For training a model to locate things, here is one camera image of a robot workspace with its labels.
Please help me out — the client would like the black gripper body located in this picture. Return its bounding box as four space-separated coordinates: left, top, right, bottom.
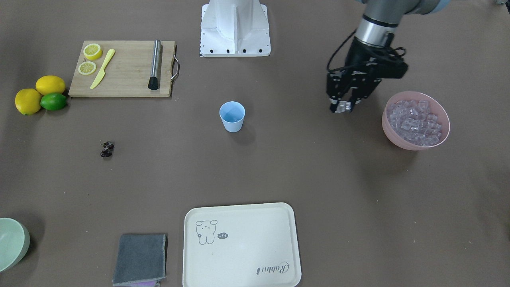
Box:
326 39 389 101

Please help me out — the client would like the clear ice cube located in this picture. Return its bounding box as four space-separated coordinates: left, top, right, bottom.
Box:
335 100 352 113

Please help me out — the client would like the blue plastic cup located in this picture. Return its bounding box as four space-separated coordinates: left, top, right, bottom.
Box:
219 101 245 133

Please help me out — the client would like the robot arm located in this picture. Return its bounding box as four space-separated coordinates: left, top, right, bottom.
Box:
326 0 449 113

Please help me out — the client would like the pink bowl of ice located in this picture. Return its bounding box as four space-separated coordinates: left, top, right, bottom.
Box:
381 91 450 151

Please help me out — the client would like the cream rabbit tray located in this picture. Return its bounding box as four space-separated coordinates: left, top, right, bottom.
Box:
182 203 302 287

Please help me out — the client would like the steel muddler black tip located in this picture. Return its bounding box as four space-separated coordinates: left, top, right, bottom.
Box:
147 39 163 90

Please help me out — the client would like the wooden cutting board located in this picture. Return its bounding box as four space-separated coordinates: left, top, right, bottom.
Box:
69 40 179 98

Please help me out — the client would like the yellow plastic knife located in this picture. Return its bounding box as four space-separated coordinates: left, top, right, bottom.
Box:
90 49 116 89

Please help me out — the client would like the lemon slice upper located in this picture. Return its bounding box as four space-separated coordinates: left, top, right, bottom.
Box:
82 43 102 61

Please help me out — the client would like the lemon slice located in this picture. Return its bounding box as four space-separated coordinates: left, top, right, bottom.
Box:
78 61 97 76
82 43 102 61

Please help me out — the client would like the lemon slice lower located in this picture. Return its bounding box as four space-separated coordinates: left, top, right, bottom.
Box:
78 61 97 76

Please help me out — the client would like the grey folded cloth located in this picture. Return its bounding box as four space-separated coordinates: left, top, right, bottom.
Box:
112 233 167 287

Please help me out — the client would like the green lime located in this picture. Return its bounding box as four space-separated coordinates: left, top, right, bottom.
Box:
40 92 67 111

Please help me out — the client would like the yellow lemon upper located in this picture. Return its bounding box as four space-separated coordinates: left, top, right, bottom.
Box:
36 75 66 96

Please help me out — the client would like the yellow lemon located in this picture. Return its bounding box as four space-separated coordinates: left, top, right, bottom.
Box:
36 75 66 96
15 88 42 116

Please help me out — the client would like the yellow lemon lower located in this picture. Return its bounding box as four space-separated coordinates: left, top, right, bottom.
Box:
15 88 42 116

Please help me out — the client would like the green ceramic bowl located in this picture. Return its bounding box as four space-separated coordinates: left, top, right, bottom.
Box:
0 218 30 272

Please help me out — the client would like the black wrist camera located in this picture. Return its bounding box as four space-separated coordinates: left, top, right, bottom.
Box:
375 58 408 79

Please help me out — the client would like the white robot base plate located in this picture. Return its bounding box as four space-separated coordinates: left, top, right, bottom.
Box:
199 0 271 57

